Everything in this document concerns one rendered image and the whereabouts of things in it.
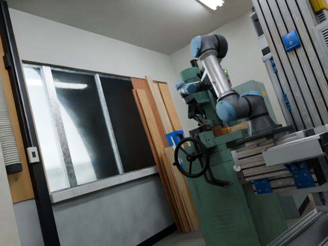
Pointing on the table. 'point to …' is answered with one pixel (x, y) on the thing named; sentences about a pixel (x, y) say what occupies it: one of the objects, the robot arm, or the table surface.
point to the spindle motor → (189, 74)
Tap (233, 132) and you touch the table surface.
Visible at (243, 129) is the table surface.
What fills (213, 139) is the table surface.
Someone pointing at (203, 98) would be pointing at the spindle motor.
